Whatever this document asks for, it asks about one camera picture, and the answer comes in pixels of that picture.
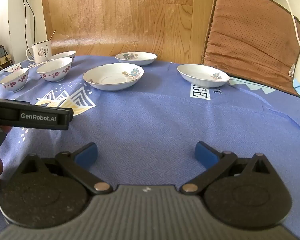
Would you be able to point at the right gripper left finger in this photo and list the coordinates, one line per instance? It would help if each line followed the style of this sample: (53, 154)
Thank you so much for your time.
(76, 165)

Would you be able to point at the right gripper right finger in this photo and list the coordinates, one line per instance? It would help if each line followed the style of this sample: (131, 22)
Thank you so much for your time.
(216, 163)

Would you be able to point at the red-flower bowl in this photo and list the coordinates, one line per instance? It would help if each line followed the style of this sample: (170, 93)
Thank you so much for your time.
(55, 70)
(70, 54)
(16, 80)

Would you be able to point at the large floral plate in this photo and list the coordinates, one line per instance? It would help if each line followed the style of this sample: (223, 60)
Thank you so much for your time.
(113, 77)

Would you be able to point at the small black charger box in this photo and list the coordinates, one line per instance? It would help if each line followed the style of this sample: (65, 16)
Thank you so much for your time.
(2, 51)

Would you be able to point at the white enamel mug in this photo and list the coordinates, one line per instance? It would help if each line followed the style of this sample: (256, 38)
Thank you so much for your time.
(41, 51)

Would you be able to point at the blue printed tablecloth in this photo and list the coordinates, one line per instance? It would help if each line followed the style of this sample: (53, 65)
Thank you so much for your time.
(146, 134)

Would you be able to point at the brown seat cushion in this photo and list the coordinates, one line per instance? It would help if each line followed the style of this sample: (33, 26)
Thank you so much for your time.
(255, 40)

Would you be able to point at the wooden board panel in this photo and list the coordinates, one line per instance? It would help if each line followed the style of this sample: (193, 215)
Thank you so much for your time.
(174, 30)

